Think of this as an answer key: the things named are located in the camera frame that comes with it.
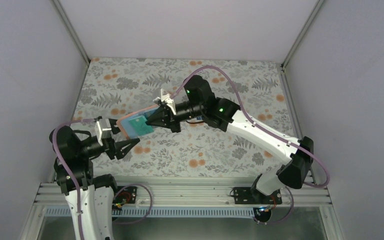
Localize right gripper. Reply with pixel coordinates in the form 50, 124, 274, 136
146, 100, 205, 133

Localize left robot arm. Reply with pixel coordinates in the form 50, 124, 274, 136
49, 125, 140, 240

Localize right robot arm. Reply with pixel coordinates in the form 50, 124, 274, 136
146, 75, 314, 204

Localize floral table mat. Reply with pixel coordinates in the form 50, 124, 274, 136
74, 57, 294, 177

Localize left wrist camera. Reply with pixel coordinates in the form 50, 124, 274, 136
94, 116, 112, 146

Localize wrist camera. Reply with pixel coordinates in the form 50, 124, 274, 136
94, 116, 112, 146
153, 88, 177, 115

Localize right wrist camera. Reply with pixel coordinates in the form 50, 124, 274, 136
153, 88, 177, 115

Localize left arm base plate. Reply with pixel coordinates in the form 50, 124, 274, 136
111, 186, 137, 210

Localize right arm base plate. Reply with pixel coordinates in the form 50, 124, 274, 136
229, 187, 283, 205

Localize aluminium rail frame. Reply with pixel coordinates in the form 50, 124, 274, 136
34, 175, 333, 208

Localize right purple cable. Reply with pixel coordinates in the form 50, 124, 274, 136
170, 65, 331, 226

